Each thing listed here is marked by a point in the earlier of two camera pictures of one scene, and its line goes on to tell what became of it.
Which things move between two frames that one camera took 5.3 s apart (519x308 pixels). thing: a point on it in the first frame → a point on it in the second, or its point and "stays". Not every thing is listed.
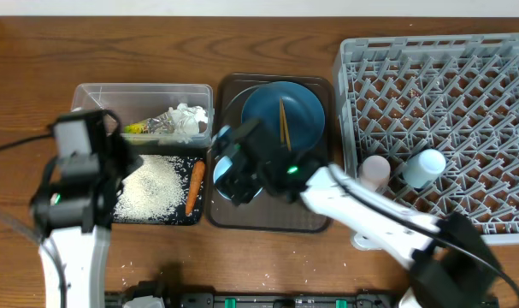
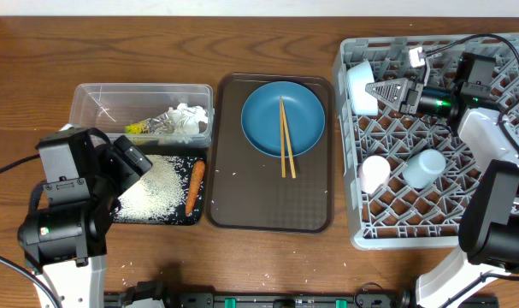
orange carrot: (195, 186) stays
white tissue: (186, 120) stays
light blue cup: (422, 168) stays
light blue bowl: (222, 164) → (359, 77)
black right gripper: (232, 184) → (400, 103)
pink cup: (374, 172) stays
